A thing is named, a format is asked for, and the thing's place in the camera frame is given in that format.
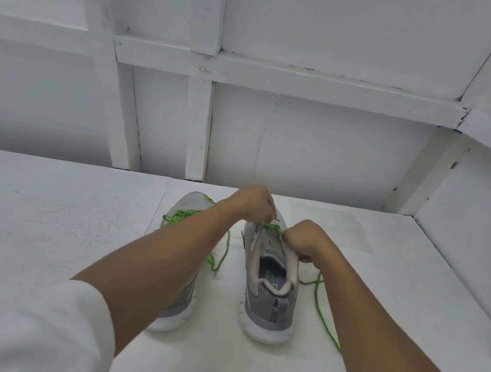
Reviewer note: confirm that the person's right forearm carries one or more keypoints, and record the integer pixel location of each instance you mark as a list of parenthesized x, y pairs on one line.
[(386, 351)]

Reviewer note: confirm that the grey sneaker with patterned heel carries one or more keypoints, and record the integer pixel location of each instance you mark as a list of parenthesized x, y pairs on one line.
[(266, 306)]

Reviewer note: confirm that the white shirt sleeve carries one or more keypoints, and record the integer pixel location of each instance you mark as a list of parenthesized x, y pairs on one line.
[(18, 324)]

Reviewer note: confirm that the person's right fingers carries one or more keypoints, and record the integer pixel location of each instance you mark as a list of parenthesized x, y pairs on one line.
[(298, 246)]

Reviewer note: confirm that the person's left forearm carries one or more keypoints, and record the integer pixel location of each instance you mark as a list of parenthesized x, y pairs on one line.
[(159, 267)]

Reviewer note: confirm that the person's left fingers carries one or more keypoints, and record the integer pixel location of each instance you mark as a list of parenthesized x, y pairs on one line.
[(268, 212)]

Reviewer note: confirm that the person's left hand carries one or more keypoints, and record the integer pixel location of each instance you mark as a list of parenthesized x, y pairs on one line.
[(250, 202)]

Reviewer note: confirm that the person's right hand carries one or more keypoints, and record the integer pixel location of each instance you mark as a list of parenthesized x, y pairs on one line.
[(306, 238)]

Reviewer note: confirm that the long green shoelace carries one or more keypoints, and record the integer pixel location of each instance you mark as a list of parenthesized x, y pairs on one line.
[(322, 317)]

